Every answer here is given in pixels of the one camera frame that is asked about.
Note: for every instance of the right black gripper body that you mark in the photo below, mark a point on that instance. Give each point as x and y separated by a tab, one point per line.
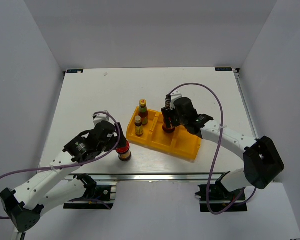
181	120

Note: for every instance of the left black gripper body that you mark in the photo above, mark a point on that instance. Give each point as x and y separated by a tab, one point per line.
107	146

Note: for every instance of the red-lid sauce jar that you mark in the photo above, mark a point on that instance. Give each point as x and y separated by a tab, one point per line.
168	128
124	153

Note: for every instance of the small yellow-label oil bottle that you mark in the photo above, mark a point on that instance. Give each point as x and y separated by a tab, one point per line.
138	126

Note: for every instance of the yellow-cap green-label sauce bottle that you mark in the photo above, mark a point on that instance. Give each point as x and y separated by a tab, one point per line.
143	111

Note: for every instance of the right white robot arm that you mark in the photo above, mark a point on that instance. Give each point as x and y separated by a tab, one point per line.
261	160

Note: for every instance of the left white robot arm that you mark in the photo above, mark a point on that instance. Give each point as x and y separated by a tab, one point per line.
27	203

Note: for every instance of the black-cap spice jar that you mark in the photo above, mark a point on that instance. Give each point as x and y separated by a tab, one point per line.
167	101

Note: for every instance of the yellow three-compartment bin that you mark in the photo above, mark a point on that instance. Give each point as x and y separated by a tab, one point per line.
179	143

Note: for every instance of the right blue table label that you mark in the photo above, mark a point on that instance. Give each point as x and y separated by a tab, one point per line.
223	69

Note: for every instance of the blue table label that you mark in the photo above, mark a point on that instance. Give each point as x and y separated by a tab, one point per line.
74	71
223	69

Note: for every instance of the left blue table label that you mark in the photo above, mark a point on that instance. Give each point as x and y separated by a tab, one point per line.
74	71

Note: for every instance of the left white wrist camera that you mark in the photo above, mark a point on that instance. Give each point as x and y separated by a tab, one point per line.
99	117

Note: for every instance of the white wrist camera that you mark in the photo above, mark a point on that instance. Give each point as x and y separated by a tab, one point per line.
99	117
175	95

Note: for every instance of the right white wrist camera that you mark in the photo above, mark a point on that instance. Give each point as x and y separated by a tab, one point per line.
175	95

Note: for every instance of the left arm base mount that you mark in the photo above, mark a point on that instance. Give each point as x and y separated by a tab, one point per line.
98	196

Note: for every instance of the aluminium table rail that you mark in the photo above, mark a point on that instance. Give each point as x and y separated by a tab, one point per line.
149	177

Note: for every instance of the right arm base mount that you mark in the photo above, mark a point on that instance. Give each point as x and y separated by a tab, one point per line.
227	192

